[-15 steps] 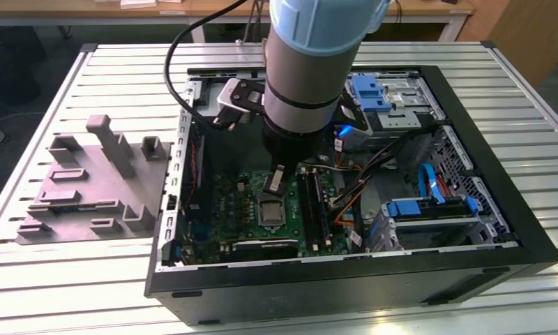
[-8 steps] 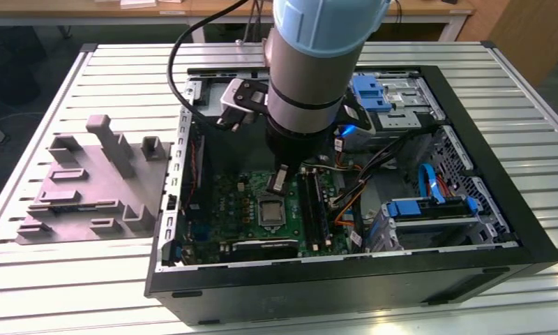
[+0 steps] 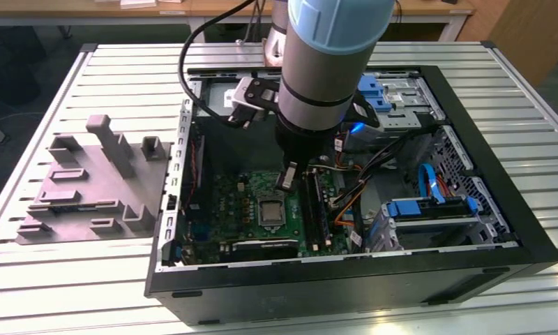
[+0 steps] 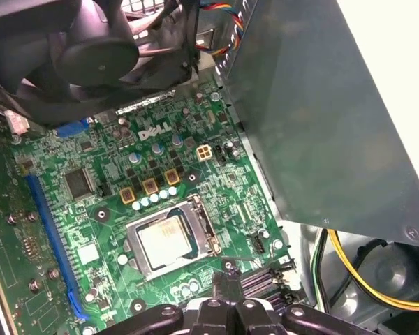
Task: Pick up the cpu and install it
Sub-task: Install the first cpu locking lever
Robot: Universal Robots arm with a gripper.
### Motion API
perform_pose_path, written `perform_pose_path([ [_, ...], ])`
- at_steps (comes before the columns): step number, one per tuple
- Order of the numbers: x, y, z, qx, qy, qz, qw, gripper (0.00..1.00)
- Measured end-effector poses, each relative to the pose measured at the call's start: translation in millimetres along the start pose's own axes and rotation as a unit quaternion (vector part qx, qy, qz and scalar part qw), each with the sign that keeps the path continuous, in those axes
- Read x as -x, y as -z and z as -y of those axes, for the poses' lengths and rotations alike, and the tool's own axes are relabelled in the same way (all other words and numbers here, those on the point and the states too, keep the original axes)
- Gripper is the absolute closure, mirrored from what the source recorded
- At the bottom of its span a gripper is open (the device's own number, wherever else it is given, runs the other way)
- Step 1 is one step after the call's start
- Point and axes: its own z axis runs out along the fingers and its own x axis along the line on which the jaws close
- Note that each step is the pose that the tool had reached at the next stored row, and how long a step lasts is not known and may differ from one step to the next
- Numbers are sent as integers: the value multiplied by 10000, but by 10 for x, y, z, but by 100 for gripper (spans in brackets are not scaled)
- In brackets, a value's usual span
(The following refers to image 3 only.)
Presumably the black cable bundle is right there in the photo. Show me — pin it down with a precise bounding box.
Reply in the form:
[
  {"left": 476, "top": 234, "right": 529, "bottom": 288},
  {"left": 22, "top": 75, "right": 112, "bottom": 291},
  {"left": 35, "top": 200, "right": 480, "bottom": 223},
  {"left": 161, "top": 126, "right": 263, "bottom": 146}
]
[{"left": 332, "top": 127, "right": 432, "bottom": 207}]

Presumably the grey power supply unit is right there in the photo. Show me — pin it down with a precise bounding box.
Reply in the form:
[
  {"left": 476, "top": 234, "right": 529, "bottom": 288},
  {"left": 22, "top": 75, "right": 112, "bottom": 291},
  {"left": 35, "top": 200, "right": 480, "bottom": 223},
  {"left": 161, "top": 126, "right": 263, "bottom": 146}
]
[{"left": 193, "top": 80, "right": 285, "bottom": 168}]

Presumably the white cardboard box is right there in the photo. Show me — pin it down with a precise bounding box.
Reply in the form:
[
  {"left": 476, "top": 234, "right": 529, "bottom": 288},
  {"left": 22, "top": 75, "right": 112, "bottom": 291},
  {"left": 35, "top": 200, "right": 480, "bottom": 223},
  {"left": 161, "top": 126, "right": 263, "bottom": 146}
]
[{"left": 119, "top": 0, "right": 159, "bottom": 10}]

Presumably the black PC case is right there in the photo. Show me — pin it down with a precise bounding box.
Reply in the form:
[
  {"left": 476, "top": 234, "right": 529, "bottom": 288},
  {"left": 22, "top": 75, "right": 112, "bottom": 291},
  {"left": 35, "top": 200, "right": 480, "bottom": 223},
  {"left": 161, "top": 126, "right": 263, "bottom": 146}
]
[{"left": 144, "top": 64, "right": 558, "bottom": 327}]

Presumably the black graphics card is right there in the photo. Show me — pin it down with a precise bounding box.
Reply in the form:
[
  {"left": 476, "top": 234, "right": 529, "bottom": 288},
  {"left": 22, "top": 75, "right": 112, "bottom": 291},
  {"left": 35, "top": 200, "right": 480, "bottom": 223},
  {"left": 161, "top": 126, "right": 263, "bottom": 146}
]
[{"left": 221, "top": 238, "right": 301, "bottom": 262}]

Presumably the wooden cabinet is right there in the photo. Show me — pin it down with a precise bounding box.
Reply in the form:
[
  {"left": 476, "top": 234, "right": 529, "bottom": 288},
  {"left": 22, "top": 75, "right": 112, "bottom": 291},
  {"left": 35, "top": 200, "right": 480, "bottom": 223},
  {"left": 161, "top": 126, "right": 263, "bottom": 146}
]
[{"left": 459, "top": 0, "right": 558, "bottom": 88}]

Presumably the CPU socket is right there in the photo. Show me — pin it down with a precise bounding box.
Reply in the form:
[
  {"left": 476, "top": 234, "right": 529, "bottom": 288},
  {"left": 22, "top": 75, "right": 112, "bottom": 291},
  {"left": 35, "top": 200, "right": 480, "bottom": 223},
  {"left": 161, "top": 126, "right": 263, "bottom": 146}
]
[{"left": 257, "top": 197, "right": 287, "bottom": 227}]

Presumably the metal socket cover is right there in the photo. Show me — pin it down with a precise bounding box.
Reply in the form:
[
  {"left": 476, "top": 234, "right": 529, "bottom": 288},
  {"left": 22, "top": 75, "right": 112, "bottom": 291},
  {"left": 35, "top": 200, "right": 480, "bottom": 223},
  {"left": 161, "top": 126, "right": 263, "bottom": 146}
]
[{"left": 257, "top": 197, "right": 287, "bottom": 227}]

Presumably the grey plastic parts rack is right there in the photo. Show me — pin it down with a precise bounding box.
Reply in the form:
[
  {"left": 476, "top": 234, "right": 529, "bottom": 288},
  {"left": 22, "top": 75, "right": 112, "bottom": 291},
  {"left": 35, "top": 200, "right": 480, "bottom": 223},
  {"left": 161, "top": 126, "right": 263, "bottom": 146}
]
[{"left": 14, "top": 114, "right": 176, "bottom": 247}]

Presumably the blue plastic drive bracket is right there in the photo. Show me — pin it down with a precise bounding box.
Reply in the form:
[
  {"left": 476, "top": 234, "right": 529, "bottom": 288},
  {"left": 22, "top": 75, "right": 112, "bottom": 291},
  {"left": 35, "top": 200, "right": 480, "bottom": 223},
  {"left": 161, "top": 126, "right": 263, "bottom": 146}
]
[{"left": 359, "top": 75, "right": 393, "bottom": 114}]

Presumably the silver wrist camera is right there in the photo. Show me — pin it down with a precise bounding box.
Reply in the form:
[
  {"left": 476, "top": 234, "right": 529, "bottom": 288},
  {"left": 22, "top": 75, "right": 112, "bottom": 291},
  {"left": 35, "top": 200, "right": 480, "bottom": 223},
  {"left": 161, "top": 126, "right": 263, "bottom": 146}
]
[{"left": 348, "top": 94, "right": 387, "bottom": 142}]

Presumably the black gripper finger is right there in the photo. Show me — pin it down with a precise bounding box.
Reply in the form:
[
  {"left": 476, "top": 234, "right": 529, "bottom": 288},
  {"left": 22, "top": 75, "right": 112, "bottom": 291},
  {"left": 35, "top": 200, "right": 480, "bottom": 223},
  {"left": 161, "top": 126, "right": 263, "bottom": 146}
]
[{"left": 277, "top": 161, "right": 305, "bottom": 192}]

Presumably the black RAM slot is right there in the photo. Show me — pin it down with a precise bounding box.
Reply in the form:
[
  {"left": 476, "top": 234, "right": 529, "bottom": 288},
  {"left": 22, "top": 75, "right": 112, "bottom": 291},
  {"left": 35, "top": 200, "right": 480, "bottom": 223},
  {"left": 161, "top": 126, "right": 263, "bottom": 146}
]
[
  {"left": 297, "top": 169, "right": 321, "bottom": 251},
  {"left": 311, "top": 167, "right": 335, "bottom": 245}
]

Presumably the light blue wire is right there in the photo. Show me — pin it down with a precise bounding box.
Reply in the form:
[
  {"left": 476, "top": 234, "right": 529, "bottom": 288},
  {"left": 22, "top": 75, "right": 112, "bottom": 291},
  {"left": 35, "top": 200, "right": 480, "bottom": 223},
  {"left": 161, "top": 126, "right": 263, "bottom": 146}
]
[{"left": 419, "top": 163, "right": 448, "bottom": 205}]

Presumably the dark office chair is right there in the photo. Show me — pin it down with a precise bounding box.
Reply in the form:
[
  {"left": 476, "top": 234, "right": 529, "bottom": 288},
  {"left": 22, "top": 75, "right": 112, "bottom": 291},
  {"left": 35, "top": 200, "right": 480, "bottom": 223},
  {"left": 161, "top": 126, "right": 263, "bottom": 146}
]
[{"left": 0, "top": 26, "right": 48, "bottom": 107}]

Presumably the metal optical drive cage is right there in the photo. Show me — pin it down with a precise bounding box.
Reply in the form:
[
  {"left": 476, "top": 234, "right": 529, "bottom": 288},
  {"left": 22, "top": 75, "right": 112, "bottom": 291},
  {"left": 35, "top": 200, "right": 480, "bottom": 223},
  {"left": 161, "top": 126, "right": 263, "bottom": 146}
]
[{"left": 353, "top": 73, "right": 448, "bottom": 151}]

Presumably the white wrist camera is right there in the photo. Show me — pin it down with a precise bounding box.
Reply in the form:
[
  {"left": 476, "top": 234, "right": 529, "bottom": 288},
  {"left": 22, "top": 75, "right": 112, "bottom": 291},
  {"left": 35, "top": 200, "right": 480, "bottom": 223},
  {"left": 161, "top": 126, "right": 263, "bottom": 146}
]
[{"left": 224, "top": 76, "right": 281, "bottom": 118}]

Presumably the blue disk carrier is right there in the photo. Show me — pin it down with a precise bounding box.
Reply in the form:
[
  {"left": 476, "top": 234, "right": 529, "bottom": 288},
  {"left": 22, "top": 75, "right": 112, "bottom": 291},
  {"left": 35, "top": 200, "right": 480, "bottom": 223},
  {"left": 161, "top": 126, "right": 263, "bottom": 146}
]
[{"left": 384, "top": 197, "right": 481, "bottom": 220}]

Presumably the metal disk cage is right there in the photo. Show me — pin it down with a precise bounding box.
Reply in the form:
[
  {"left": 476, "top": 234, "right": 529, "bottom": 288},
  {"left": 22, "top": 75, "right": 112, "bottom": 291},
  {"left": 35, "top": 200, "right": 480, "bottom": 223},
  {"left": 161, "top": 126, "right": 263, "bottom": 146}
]
[{"left": 379, "top": 195, "right": 520, "bottom": 251}]

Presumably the green motherboard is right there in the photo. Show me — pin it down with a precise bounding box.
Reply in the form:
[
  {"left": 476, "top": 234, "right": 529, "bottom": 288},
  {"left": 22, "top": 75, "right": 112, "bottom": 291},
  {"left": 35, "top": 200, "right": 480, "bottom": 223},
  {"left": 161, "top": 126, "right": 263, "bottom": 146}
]
[{"left": 176, "top": 158, "right": 355, "bottom": 265}]

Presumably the black camera cable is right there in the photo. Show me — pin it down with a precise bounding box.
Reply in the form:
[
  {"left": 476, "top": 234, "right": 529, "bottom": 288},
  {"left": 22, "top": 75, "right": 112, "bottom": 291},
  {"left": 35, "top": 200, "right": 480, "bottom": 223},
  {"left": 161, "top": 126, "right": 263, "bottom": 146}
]
[{"left": 179, "top": 0, "right": 261, "bottom": 131}]

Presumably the orange wire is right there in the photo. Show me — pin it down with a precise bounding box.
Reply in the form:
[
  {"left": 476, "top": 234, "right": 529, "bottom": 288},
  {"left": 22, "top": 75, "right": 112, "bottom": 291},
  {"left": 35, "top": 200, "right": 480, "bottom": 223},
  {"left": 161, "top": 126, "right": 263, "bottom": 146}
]
[{"left": 333, "top": 200, "right": 369, "bottom": 228}]

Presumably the dangling cable with plug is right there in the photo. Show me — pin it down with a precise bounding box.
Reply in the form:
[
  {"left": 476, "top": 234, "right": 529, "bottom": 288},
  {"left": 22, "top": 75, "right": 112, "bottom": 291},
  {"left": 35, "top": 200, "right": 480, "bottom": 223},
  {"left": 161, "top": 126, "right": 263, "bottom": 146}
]
[{"left": 235, "top": 0, "right": 261, "bottom": 46}]

